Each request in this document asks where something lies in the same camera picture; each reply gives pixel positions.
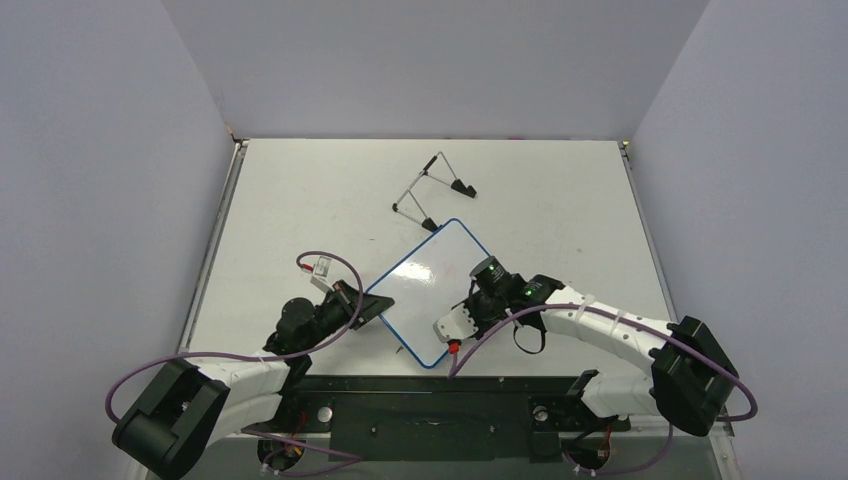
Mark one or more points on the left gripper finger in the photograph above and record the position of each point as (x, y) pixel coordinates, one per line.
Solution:
(373, 306)
(352, 297)

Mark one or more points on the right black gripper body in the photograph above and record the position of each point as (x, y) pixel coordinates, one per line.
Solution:
(473, 312)

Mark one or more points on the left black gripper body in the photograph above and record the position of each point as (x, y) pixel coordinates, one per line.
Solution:
(332, 316)

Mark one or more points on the blue framed whiteboard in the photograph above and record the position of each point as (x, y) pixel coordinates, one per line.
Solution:
(425, 285)

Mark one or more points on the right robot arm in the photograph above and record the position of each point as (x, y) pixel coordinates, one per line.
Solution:
(686, 376)

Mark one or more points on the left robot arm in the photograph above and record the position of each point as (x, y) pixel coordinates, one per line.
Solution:
(188, 406)

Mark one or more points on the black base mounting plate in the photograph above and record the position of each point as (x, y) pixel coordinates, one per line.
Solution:
(420, 418)

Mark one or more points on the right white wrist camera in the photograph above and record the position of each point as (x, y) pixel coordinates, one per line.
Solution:
(456, 326)

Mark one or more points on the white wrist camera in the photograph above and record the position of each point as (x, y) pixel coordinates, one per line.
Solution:
(456, 326)
(318, 272)

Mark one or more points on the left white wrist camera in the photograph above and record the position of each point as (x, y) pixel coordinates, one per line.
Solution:
(318, 272)

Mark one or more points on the wire easel stand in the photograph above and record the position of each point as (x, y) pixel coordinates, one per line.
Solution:
(429, 190)

